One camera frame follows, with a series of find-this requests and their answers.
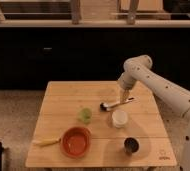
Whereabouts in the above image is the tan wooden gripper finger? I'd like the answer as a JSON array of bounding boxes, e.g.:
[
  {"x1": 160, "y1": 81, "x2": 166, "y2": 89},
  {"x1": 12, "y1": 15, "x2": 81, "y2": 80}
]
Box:
[{"x1": 120, "y1": 89, "x2": 130, "y2": 103}]

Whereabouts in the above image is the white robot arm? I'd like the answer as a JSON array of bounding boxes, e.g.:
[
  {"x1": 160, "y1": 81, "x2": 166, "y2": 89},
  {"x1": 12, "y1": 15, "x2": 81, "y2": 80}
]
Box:
[{"x1": 118, "y1": 55, "x2": 190, "y2": 171}]

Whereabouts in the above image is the red bowl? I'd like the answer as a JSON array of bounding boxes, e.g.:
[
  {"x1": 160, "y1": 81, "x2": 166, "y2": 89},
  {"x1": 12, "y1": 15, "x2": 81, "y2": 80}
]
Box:
[{"x1": 60, "y1": 127, "x2": 91, "y2": 158}]

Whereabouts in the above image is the white cup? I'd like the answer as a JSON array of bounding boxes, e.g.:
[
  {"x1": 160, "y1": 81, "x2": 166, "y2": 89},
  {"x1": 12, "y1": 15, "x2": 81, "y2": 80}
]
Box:
[{"x1": 112, "y1": 110, "x2": 128, "y2": 128}]

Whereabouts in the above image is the green cup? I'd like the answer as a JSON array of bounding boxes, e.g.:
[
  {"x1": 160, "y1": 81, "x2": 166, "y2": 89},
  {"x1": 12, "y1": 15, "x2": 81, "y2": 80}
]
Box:
[{"x1": 78, "y1": 108, "x2": 92, "y2": 124}]

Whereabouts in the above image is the black cup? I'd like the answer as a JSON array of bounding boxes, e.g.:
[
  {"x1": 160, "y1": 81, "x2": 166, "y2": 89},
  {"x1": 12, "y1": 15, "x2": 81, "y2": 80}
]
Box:
[{"x1": 124, "y1": 137, "x2": 139, "y2": 155}]

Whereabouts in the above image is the wooden table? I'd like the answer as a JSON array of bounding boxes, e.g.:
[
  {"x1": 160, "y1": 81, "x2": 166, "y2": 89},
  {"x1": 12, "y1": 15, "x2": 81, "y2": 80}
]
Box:
[{"x1": 26, "y1": 81, "x2": 177, "y2": 168}]

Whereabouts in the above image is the yellow banana toy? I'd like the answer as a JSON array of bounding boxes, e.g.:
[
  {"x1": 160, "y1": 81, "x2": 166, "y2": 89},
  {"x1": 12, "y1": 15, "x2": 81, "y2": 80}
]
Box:
[{"x1": 32, "y1": 138, "x2": 61, "y2": 147}]

